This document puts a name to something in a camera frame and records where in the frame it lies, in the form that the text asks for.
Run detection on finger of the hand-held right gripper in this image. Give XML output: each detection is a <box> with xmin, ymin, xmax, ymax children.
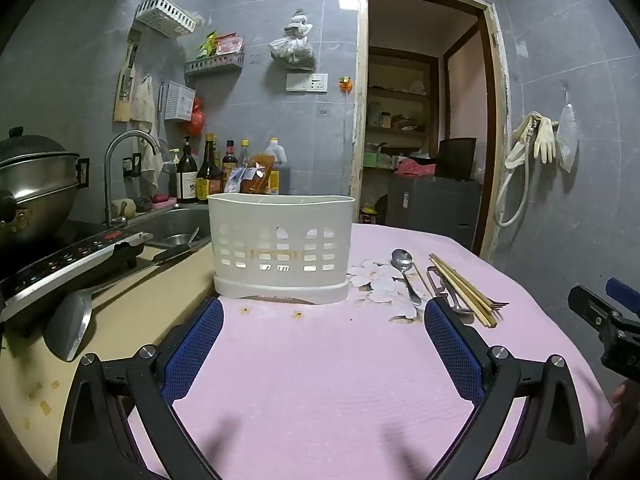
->
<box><xmin>568</xmin><ymin>285</ymin><xmax>627</xmax><ymax>334</ymax></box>
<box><xmin>606</xmin><ymin>277</ymin><xmax>640</xmax><ymax>318</ymax></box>

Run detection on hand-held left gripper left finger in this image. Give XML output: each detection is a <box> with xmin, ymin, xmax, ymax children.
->
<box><xmin>57</xmin><ymin>296</ymin><xmax>225</xmax><ymax>480</ymax></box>

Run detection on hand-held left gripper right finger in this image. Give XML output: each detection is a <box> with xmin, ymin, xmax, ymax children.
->
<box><xmin>424</xmin><ymin>296</ymin><xmax>588</xmax><ymax>480</ymax></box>

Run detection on metal fork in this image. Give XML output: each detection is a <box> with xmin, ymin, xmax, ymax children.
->
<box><xmin>435</xmin><ymin>267</ymin><xmax>510</xmax><ymax>311</ymax></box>

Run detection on metal peeler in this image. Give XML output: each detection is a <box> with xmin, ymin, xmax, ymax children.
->
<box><xmin>426</xmin><ymin>266</ymin><xmax>474</xmax><ymax>317</ymax></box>

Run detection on metal spoon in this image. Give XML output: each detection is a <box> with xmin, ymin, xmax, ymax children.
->
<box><xmin>391</xmin><ymin>248</ymin><xmax>423</xmax><ymax>307</ymax></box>

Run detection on white plastic utensil basket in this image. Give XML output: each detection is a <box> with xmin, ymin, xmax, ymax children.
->
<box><xmin>207</xmin><ymin>192</ymin><xmax>357</xmax><ymax>306</ymax></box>

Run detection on person's right hand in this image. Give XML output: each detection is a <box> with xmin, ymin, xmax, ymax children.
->
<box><xmin>607</xmin><ymin>379</ymin><xmax>640</xmax><ymax>442</ymax></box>

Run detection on pink floral tablecloth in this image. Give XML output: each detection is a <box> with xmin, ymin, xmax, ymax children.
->
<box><xmin>127</xmin><ymin>222</ymin><xmax>616</xmax><ymax>480</ymax></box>

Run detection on steel sink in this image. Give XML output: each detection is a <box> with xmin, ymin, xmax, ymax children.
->
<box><xmin>125</xmin><ymin>205</ymin><xmax>213</xmax><ymax>261</ymax></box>

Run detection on grey cabinet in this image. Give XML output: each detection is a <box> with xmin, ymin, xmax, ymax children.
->
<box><xmin>387</xmin><ymin>172</ymin><xmax>482</xmax><ymax>251</ymax></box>

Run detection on black induction cooker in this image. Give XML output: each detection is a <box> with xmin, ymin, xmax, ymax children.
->
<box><xmin>0</xmin><ymin>230</ymin><xmax>153</xmax><ymax>326</ymax></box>

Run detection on hanging clear plastic bag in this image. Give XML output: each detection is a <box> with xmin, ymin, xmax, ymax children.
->
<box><xmin>556</xmin><ymin>102</ymin><xmax>578</xmax><ymax>172</ymax></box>

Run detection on cream rubber gloves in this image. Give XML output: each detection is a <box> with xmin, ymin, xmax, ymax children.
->
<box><xmin>505</xmin><ymin>112</ymin><xmax>558</xmax><ymax>170</ymax></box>

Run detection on dark bottle with white label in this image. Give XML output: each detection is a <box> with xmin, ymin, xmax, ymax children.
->
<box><xmin>176</xmin><ymin>136</ymin><xmax>200</xmax><ymax>204</ymax></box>

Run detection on blue and white packet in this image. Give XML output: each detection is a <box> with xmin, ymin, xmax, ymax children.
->
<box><xmin>225</xmin><ymin>167</ymin><xmax>256</xmax><ymax>193</ymax></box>

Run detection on green dish soap pump bottle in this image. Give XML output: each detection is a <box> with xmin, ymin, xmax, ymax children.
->
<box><xmin>169</xmin><ymin>149</ymin><xmax>183</xmax><ymax>198</ymax></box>

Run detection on orange seasoning bag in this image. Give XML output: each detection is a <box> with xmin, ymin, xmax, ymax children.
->
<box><xmin>240</xmin><ymin>154</ymin><xmax>278</xmax><ymax>195</ymax></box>

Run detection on curved metal faucet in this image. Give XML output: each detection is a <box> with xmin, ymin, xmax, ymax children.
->
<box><xmin>104</xmin><ymin>130</ymin><xmax>163</xmax><ymax>228</ymax></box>

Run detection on red cloth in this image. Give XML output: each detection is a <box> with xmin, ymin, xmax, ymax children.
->
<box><xmin>395</xmin><ymin>157</ymin><xmax>441</xmax><ymax>177</ymax></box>

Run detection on black box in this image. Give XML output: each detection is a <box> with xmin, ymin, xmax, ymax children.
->
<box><xmin>435</xmin><ymin>137</ymin><xmax>477</xmax><ymax>182</ymax></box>

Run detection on red-capped sauce bottle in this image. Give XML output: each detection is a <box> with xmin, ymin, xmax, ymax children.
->
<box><xmin>221</xmin><ymin>140</ymin><xmax>238</xmax><ymax>186</ymax></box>

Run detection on steel wok with lid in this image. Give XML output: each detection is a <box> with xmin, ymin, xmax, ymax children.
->
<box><xmin>0</xmin><ymin>126</ymin><xmax>91</xmax><ymax>246</ymax></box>

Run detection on hanging beige rag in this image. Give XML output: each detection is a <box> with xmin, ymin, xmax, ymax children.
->
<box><xmin>131</xmin><ymin>75</ymin><xmax>163</xmax><ymax>196</ymax></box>

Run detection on wooden storage shelf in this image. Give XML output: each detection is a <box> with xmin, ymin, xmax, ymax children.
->
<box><xmin>365</xmin><ymin>47</ymin><xmax>441</xmax><ymax>171</ymax></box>

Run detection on wooden cutting board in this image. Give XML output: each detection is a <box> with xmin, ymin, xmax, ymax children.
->
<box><xmin>114</xmin><ymin>27</ymin><xmax>141</xmax><ymax>123</ymax></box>

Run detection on pile of seasoning packets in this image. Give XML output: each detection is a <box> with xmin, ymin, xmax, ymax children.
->
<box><xmin>195</xmin><ymin>30</ymin><xmax>245</xmax><ymax>58</ymax></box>

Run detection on hanging clear bag of goods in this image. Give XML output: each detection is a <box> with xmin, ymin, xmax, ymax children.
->
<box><xmin>270</xmin><ymin>9</ymin><xmax>317</xmax><ymax>71</ymax></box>

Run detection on metal spatula with black handle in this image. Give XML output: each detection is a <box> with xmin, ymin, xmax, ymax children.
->
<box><xmin>42</xmin><ymin>245</ymin><xmax>206</xmax><ymax>362</ymax></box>

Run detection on white hose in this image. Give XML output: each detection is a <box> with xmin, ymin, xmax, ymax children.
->
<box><xmin>494</xmin><ymin>120</ymin><xmax>538</xmax><ymax>227</ymax></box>

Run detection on white perforated wall holder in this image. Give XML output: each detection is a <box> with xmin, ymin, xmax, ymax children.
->
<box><xmin>165</xmin><ymin>81</ymin><xmax>197</xmax><ymax>122</ymax></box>

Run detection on wooden door frame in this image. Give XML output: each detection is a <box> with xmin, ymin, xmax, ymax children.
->
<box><xmin>350</xmin><ymin>0</ymin><xmax>511</xmax><ymax>261</ymax></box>

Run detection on grey wall shelf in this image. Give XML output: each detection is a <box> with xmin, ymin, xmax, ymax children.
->
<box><xmin>185</xmin><ymin>52</ymin><xmax>246</xmax><ymax>78</ymax></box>

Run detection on white wall switch panel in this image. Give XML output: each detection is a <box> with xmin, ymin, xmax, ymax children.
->
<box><xmin>286</xmin><ymin>73</ymin><xmax>328</xmax><ymax>93</ymax></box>

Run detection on white wall basket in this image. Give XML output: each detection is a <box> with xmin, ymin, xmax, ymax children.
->
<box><xmin>135</xmin><ymin>0</ymin><xmax>198</xmax><ymax>38</ymax></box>

